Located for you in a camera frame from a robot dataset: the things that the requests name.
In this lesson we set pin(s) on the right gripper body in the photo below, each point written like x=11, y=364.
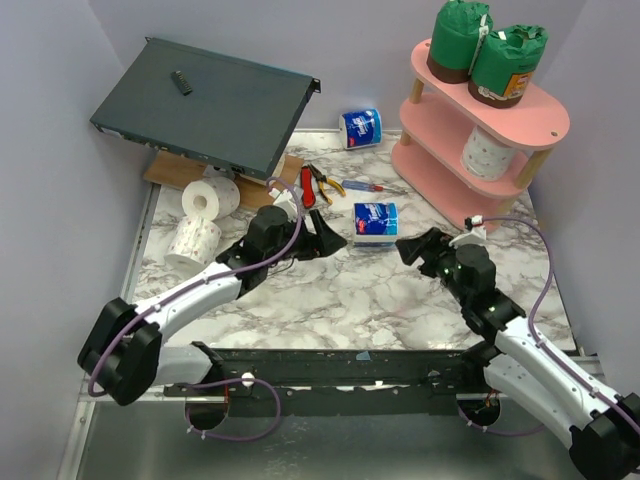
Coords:
x=430, y=251

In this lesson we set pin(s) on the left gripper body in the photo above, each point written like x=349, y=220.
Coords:
x=305, y=246

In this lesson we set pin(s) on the blue Tempo roll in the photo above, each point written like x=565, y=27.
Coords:
x=375, y=224

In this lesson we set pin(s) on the white floral paper towel roll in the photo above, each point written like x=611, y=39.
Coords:
x=485, y=157

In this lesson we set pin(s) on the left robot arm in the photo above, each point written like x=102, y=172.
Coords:
x=124, y=354

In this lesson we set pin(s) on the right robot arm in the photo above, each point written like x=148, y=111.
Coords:
x=598, y=426

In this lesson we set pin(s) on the pink three-tier shelf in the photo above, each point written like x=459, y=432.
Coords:
x=437, y=119

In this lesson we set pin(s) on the blue wrapped roll at back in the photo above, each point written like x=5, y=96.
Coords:
x=360, y=129

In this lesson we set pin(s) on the wooden board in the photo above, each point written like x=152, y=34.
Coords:
x=177, y=172

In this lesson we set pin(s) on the small black connector strip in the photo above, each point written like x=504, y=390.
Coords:
x=181, y=83

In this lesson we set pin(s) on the red handled cutter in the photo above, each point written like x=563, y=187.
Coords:
x=308, y=195

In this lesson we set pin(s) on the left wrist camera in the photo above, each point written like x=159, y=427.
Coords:
x=284, y=200

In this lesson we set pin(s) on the yellow handled pliers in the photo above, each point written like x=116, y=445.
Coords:
x=322, y=181

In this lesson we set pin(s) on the blue handled screwdriver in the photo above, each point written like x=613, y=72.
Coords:
x=369, y=187

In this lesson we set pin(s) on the black metal base rail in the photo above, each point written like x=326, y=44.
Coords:
x=313, y=383

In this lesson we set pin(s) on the dark grey network switch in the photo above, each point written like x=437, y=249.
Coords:
x=239, y=116

